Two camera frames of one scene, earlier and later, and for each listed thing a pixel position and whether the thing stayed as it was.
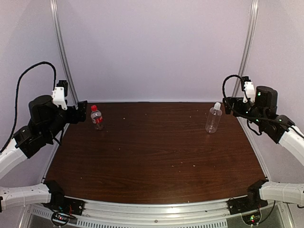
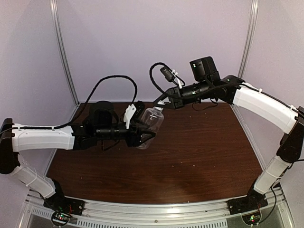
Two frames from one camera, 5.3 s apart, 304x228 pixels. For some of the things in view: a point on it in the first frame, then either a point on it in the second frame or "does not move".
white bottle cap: (217, 105) to (160, 102)
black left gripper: (74, 118) to (135, 140)
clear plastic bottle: (213, 120) to (153, 118)
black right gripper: (237, 100) to (174, 104)
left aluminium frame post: (63, 49) does not move
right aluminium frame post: (253, 19) does not move
